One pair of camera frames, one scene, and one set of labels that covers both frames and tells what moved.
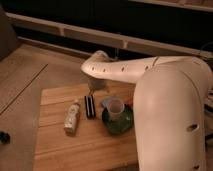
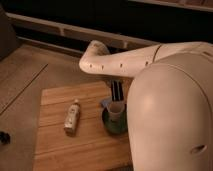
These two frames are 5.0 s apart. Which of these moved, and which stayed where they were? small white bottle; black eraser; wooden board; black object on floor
Moved: black eraser
Stayed: small white bottle; black object on floor; wooden board
